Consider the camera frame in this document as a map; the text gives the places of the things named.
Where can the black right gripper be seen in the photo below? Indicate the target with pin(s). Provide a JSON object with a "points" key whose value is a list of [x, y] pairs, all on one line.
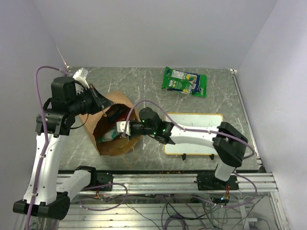
{"points": [[132, 134]]}

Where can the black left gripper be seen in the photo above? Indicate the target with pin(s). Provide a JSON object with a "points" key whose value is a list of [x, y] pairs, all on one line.
{"points": [[102, 102]]}

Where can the brown paper bag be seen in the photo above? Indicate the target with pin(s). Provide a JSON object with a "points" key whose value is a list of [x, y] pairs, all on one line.
{"points": [[97, 154]]}

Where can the yellow green snack packet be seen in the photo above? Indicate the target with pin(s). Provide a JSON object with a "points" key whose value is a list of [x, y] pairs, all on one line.
{"points": [[181, 81]]}

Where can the green Chiuba chips bag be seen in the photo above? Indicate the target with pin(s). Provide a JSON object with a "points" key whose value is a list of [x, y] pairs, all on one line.
{"points": [[202, 84]]}

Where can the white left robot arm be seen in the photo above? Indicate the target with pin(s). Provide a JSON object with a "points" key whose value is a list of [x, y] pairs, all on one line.
{"points": [[71, 97]]}

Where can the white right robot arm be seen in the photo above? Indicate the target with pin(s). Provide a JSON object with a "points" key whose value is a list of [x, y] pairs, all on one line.
{"points": [[229, 144]]}

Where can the green POES snack packet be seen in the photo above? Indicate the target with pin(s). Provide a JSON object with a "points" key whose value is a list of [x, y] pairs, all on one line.
{"points": [[108, 136]]}

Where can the white dry-erase board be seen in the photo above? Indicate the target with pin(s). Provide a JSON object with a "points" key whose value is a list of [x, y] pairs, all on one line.
{"points": [[195, 120]]}

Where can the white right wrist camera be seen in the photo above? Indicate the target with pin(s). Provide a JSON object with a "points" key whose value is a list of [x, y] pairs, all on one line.
{"points": [[123, 127]]}

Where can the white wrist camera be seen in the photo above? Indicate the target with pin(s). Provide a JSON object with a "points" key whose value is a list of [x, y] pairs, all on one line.
{"points": [[123, 127], [80, 76]]}

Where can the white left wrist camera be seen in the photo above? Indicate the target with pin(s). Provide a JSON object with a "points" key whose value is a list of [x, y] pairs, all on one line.
{"points": [[80, 76]]}

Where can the aluminium mounting rail frame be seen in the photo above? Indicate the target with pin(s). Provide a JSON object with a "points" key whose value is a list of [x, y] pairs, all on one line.
{"points": [[111, 200]]}

